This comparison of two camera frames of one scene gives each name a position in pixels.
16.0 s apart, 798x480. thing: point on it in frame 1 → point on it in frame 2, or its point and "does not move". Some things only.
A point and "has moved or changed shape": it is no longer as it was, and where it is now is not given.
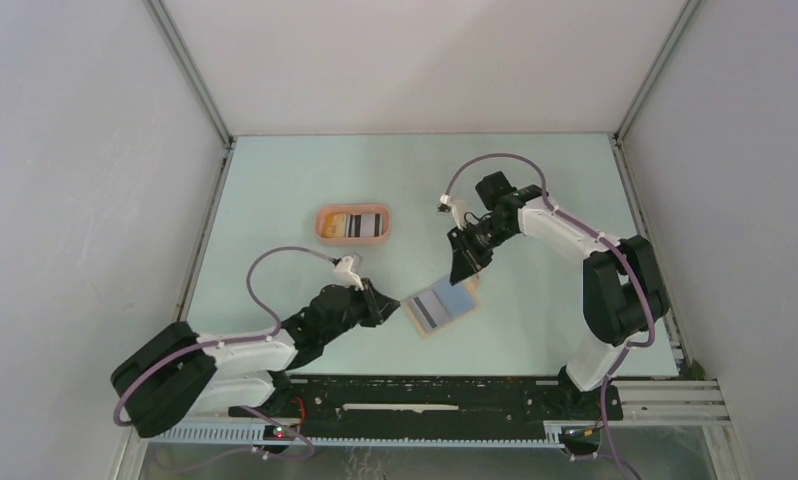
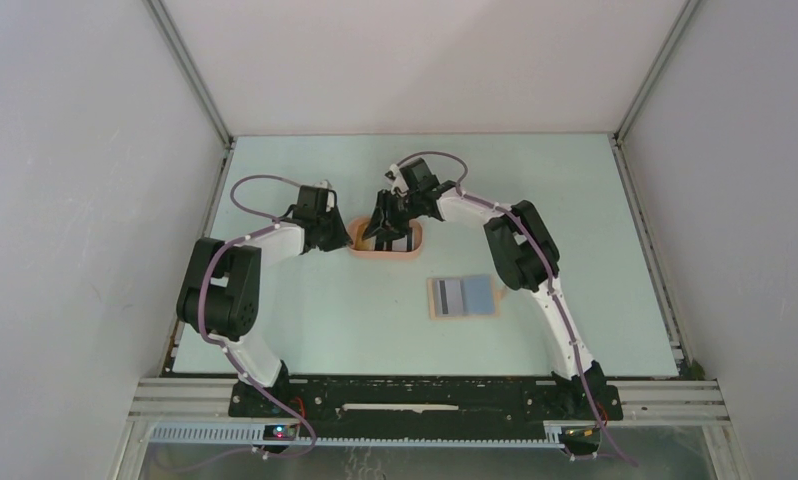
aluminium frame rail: x=672 y=403 does not move
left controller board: x=278 y=433 does not move
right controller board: x=580 y=440 does not move
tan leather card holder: x=442 y=305 has moved or changed shape
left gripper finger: x=385 y=305 → x=341 y=238
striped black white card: x=364 y=225 → x=400 y=243
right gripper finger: x=467 y=262 → x=399 y=227
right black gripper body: x=485 y=235 → x=401 y=206
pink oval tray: x=353 y=209 has moved or changed shape
